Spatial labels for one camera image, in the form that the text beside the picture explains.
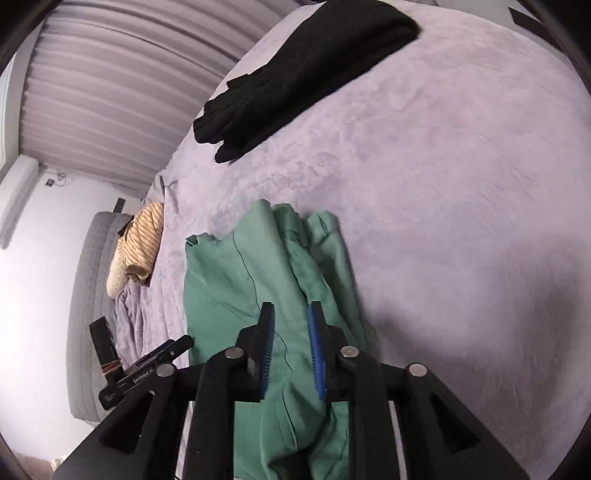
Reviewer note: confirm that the lilac plush bed blanket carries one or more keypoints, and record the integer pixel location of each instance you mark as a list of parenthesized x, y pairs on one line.
[(459, 170)]

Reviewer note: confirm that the green trousers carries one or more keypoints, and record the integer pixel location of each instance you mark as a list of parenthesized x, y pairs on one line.
[(276, 256)]

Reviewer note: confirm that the orange striped folded garment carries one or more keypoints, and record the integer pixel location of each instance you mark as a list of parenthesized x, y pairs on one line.
[(136, 249)]

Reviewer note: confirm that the lilac pleated curtain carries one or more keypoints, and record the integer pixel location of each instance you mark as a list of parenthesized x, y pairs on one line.
[(113, 86)]

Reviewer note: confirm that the black folded garment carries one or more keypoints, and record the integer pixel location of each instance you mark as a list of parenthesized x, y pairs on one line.
[(340, 42)]

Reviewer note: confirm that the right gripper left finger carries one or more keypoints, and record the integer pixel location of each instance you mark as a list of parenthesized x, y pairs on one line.
[(261, 351)]

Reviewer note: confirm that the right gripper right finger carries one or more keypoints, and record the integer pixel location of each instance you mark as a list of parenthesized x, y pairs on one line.
[(322, 355)]

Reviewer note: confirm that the grey quilted headboard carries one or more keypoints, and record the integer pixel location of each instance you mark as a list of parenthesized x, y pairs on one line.
[(90, 302)]

